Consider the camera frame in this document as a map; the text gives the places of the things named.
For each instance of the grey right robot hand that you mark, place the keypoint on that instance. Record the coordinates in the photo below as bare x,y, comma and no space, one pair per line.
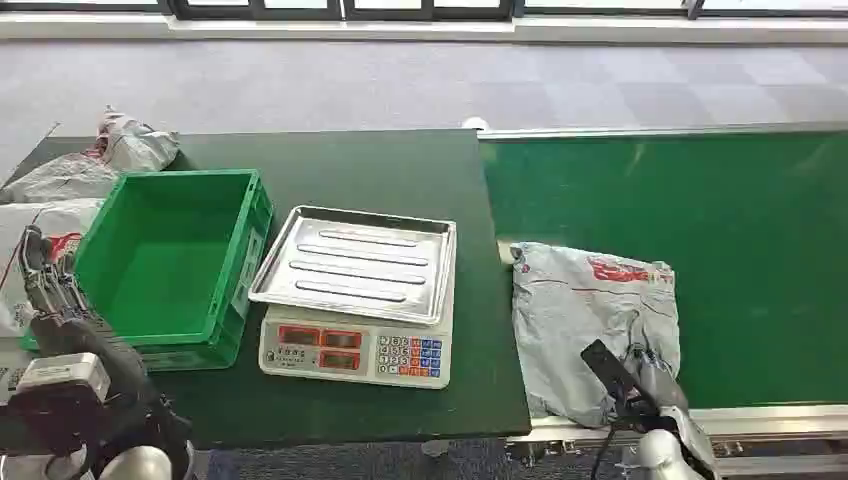
652,381

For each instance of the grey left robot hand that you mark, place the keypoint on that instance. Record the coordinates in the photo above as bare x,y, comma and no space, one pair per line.
58,299

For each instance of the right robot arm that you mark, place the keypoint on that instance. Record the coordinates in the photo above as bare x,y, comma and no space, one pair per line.
662,457

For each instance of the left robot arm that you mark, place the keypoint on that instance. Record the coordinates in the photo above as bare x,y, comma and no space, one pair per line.
142,424

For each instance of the grey parcel bag red print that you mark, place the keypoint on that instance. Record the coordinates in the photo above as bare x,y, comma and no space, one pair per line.
583,324

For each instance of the parcel with printed label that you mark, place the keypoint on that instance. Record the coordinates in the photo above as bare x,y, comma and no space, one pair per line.
10,381

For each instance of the green plastic crate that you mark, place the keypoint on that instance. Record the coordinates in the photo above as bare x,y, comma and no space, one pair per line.
166,265

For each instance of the flat grey parcel bag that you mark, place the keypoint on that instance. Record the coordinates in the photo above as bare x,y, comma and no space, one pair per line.
56,180

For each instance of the green conveyor belt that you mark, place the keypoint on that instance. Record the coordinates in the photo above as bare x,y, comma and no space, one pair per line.
729,265

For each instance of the crumpled grey parcel bag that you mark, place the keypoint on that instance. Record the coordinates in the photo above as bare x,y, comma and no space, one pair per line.
136,146

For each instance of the white electronic scale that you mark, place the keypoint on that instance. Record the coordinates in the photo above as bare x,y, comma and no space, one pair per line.
354,354

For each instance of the steel scale tray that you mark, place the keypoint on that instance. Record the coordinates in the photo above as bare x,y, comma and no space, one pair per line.
358,262

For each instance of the white round knob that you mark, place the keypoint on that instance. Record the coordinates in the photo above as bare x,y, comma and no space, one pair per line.
475,123

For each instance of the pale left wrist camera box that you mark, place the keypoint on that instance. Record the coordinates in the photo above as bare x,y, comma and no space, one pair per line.
63,374

